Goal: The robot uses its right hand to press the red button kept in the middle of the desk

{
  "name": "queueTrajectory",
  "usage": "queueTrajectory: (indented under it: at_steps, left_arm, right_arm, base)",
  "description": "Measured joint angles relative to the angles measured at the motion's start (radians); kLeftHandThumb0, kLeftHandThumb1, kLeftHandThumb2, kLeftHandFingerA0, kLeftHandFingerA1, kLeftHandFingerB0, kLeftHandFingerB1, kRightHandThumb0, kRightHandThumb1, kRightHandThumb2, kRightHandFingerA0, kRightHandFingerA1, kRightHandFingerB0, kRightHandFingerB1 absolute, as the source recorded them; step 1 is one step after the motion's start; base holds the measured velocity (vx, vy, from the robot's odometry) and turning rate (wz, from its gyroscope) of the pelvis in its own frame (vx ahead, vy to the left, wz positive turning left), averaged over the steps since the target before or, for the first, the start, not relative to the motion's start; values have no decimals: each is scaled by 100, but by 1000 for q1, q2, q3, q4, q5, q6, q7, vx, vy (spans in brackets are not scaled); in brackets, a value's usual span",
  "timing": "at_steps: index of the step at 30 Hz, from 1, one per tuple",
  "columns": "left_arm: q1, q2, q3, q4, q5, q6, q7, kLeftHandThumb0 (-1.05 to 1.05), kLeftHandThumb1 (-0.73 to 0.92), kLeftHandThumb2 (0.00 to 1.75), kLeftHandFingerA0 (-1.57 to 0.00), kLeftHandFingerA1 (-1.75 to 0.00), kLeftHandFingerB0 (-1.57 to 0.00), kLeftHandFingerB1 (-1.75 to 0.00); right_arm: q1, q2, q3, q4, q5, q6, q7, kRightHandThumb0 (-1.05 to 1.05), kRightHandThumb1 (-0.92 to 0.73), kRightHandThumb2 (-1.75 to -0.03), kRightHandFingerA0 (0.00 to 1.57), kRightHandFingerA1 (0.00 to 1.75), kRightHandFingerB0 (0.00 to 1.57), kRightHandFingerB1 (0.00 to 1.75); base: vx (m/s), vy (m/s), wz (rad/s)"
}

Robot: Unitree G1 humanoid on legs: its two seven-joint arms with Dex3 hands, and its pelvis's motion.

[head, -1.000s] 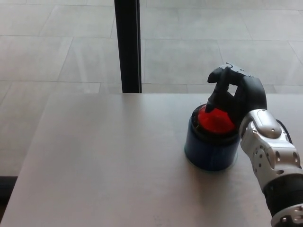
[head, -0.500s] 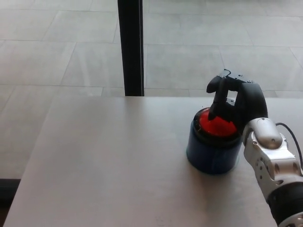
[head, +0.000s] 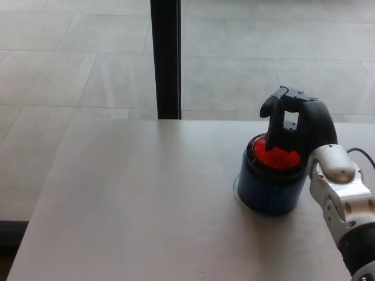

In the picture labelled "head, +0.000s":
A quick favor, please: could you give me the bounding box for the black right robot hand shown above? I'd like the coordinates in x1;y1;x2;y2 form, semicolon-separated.
259;85;339;167

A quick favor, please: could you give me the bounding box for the red dome push button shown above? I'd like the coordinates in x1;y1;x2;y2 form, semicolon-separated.
246;133;307;182

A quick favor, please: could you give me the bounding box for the blue cylindrical button base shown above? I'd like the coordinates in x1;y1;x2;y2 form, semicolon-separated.
233;149;306;217

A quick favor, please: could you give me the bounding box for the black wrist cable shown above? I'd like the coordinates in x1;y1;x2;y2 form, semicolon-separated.
346;148;375;170

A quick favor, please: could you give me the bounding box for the black vertical window frame post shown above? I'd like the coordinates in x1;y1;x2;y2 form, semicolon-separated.
149;0;184;121

